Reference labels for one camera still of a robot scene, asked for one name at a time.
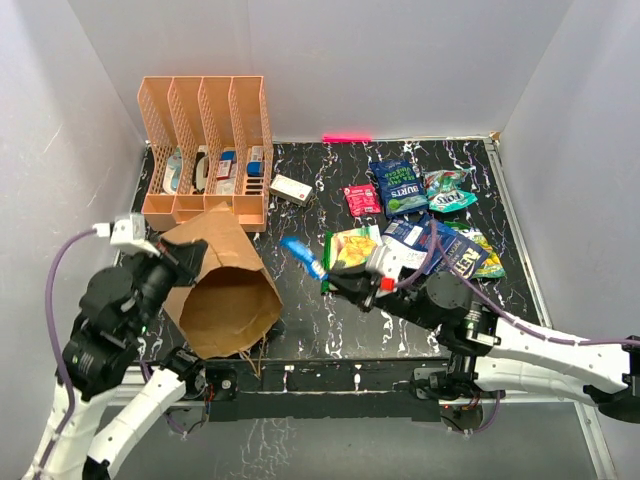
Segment teal red snack bag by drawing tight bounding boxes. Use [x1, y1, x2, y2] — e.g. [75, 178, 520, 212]
[424, 169, 477, 213]

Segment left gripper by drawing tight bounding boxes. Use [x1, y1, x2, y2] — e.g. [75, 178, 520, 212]
[128, 232, 210, 335]

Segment blue Kettle chips bag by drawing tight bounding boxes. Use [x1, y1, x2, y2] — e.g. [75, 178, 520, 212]
[436, 221, 487, 279]

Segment blue Burts chilli chips bag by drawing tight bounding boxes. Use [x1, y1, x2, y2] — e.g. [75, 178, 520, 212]
[381, 215, 431, 270]

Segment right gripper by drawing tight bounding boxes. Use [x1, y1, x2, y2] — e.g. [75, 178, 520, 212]
[323, 260, 440, 331]

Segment green white crisps bag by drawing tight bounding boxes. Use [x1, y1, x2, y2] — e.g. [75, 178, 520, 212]
[321, 225, 381, 271]

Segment red blue small box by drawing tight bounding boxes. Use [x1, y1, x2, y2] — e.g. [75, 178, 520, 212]
[216, 150, 236, 180]

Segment black base rail bar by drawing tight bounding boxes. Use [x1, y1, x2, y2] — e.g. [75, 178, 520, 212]
[206, 357, 446, 422]

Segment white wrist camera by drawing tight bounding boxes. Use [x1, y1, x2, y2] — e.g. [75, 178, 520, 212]
[365, 245, 404, 292]
[92, 213, 160, 257]

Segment purple cable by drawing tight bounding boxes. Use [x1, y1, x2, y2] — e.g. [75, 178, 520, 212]
[34, 227, 109, 480]
[394, 219, 640, 434]

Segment brown paper bag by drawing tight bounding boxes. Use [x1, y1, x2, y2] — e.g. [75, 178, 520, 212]
[163, 205, 283, 359]

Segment red snack packet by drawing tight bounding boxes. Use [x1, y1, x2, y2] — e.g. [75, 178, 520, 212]
[343, 184, 381, 217]

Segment white blue tape dispenser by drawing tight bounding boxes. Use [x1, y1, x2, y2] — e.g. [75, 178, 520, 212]
[162, 147, 183, 195]

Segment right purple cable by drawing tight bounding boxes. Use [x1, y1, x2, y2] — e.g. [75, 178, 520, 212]
[394, 219, 640, 434]

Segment aluminium frame rail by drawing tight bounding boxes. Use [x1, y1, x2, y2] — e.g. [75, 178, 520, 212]
[37, 362, 619, 480]

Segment white small cardboard box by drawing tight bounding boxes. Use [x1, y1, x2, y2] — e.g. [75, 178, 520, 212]
[270, 174, 313, 206]

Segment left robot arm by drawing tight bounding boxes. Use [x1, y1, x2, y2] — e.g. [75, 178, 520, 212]
[25, 239, 208, 479]

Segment blue white snack bar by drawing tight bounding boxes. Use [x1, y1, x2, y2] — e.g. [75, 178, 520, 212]
[280, 237, 328, 281]

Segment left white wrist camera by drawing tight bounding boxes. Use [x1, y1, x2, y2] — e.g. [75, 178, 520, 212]
[92, 213, 160, 257]

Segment orange plastic desk organizer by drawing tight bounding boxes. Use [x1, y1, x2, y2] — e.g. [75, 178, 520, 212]
[137, 76, 274, 232]

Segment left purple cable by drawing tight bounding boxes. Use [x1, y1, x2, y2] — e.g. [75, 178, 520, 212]
[34, 227, 109, 480]

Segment black white stapler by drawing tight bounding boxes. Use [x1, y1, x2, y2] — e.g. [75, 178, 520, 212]
[192, 145, 209, 194]

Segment blue white small box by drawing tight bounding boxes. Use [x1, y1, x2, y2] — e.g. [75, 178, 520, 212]
[246, 146, 264, 178]

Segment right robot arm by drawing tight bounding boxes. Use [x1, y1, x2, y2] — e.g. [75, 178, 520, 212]
[327, 267, 639, 424]

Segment green snack packet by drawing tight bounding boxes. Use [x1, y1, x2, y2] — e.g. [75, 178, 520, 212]
[445, 222, 506, 279]

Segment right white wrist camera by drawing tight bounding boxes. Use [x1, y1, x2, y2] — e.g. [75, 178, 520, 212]
[365, 245, 404, 292]

